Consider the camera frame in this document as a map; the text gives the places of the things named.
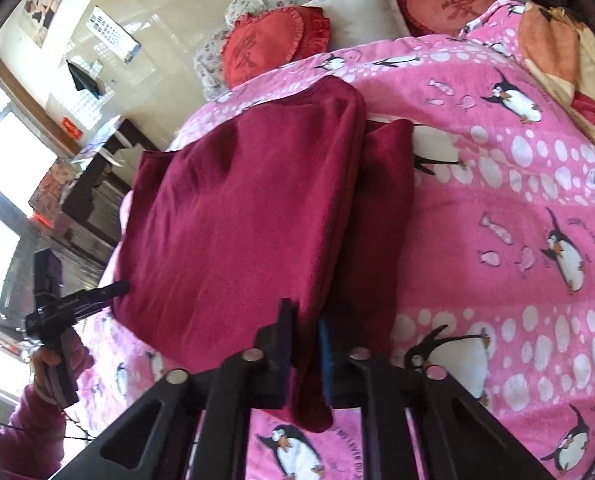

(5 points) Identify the white pillow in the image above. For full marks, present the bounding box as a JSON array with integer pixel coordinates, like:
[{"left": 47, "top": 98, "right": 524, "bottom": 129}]
[{"left": 305, "top": 0, "right": 411, "bottom": 53}]

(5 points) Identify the person's left hand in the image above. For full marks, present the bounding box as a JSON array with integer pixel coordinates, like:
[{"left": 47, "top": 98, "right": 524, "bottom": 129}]
[{"left": 30, "top": 331, "right": 96, "bottom": 406}]

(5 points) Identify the red heart cushion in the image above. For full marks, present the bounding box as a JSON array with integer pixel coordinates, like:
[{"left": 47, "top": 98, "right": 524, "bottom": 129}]
[
  {"left": 390, "top": 0, "right": 513, "bottom": 38},
  {"left": 222, "top": 6, "right": 331, "bottom": 88}
]

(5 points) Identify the red window sign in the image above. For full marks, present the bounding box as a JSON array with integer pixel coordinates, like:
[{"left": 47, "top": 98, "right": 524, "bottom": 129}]
[{"left": 60, "top": 116, "right": 86, "bottom": 142}]

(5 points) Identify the dark red sweater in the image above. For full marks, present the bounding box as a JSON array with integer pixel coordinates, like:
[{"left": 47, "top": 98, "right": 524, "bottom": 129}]
[{"left": 112, "top": 76, "right": 417, "bottom": 433}]

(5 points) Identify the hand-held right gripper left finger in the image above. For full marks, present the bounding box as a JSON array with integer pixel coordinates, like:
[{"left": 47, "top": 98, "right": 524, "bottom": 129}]
[{"left": 50, "top": 297, "right": 298, "bottom": 480}]

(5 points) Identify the wall calendar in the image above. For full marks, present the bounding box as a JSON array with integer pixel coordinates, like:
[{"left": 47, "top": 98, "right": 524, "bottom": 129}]
[{"left": 88, "top": 6, "right": 142, "bottom": 63}]

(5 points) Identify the wall poster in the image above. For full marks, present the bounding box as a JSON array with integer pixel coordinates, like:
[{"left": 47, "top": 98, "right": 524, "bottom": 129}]
[{"left": 20, "top": 0, "right": 76, "bottom": 48}]

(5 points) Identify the dark hanging cloth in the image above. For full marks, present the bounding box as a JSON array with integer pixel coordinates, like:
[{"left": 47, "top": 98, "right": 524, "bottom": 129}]
[{"left": 66, "top": 59, "right": 102, "bottom": 97}]

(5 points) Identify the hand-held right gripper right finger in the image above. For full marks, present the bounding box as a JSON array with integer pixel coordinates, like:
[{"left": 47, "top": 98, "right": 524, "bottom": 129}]
[{"left": 317, "top": 310, "right": 555, "bottom": 480}]

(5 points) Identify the person's left forearm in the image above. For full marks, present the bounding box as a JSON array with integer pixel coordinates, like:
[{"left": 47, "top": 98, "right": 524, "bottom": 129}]
[{"left": 0, "top": 385, "right": 68, "bottom": 480}]

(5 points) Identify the orange patterned blanket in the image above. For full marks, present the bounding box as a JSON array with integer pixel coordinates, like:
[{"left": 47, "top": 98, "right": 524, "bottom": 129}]
[{"left": 520, "top": 2, "right": 595, "bottom": 161}]

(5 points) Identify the dark wooden desk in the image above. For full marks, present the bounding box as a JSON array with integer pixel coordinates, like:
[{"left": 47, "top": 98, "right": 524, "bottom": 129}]
[{"left": 58, "top": 117, "right": 146, "bottom": 273}]

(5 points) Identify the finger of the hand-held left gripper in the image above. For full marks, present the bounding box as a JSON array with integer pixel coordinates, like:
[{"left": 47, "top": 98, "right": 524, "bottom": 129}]
[{"left": 58, "top": 280, "right": 131, "bottom": 322}]

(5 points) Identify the small floral pillow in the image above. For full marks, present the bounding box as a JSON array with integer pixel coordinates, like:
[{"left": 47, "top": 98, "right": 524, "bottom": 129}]
[{"left": 195, "top": 27, "right": 234, "bottom": 102}]

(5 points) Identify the pink penguin print blanket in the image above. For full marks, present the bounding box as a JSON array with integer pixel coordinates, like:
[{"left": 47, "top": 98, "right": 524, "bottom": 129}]
[{"left": 75, "top": 0, "right": 595, "bottom": 480}]

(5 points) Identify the printed cardboard box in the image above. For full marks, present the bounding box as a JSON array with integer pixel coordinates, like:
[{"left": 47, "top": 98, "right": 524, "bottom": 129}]
[{"left": 28, "top": 160, "right": 78, "bottom": 226}]

